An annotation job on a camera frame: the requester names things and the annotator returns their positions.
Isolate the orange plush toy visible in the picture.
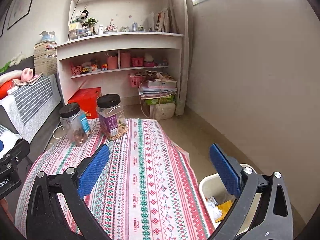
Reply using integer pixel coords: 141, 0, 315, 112
0, 79, 17, 100

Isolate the pile of papers and books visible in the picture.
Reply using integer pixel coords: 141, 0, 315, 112
138, 70, 178, 99

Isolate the pink plush toy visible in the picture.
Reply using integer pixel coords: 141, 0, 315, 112
20, 68, 34, 83

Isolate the white stone block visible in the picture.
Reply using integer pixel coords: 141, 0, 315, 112
150, 102, 176, 121

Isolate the white power cable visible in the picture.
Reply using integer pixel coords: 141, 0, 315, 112
46, 125, 65, 151

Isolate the clear jar blue label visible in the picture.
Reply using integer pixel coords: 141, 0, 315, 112
59, 102, 91, 146

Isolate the pink basket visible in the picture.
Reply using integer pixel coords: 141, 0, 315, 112
129, 75, 144, 88

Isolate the white blue medicine box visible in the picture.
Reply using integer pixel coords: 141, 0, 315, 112
206, 196, 217, 206

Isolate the red gift box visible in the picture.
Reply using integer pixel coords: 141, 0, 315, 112
68, 87, 101, 119

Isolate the small potted plant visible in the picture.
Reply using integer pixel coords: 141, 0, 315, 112
82, 17, 99, 33

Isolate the pink pen holder cup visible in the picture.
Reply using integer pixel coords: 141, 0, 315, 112
107, 56, 118, 70

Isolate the striped grey sofa cover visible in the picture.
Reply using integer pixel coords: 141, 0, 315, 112
1, 75, 61, 142

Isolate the clear jar purple label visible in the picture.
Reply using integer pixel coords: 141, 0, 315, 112
96, 94, 127, 141

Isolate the beige curtain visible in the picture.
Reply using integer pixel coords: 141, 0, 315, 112
168, 0, 193, 115

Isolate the cream trash bin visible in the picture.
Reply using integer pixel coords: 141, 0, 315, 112
199, 173, 261, 235

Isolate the white paper ball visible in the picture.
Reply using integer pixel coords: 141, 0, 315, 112
206, 202, 222, 222

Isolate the grey sofa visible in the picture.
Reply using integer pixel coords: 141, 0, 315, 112
0, 56, 63, 205

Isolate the patterned tablecloth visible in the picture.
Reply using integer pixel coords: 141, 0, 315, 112
15, 119, 214, 239

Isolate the yellow snack wrapper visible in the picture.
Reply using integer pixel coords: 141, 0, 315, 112
215, 200, 233, 223

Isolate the white bookshelf unit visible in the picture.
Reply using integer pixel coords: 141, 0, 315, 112
56, 0, 183, 103

